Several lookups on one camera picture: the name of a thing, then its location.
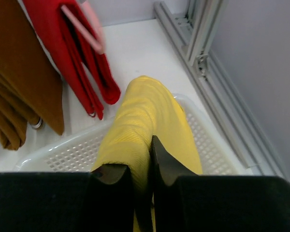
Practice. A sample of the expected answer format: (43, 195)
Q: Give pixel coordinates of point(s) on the brown trousers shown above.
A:
(30, 87)

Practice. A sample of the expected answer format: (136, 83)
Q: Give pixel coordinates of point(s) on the red trousers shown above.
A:
(72, 54)

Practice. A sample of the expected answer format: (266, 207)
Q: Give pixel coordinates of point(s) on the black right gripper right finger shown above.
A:
(187, 202)

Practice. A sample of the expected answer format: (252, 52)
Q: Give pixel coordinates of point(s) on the pink hanger of red trousers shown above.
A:
(97, 41)

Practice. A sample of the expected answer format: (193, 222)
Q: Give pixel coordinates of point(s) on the white plastic basket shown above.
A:
(78, 152)

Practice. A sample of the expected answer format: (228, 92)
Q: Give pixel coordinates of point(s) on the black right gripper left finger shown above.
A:
(97, 201)

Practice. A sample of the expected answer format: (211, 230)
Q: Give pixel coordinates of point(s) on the yellow trousers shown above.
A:
(148, 109)

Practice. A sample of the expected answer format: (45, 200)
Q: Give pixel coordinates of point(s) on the aluminium frame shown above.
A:
(192, 34)

